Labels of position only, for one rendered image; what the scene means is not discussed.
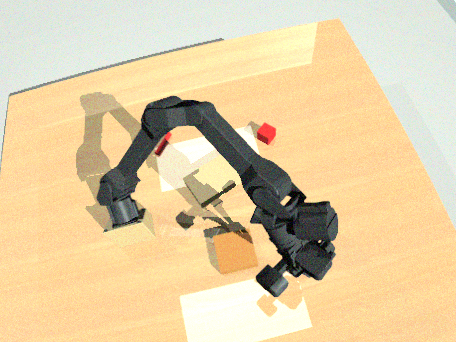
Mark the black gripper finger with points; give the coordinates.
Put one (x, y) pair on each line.
(299, 273)

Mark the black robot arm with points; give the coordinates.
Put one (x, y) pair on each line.
(266, 183)

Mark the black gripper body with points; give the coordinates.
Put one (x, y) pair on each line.
(271, 278)

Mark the red square block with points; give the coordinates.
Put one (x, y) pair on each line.
(266, 133)

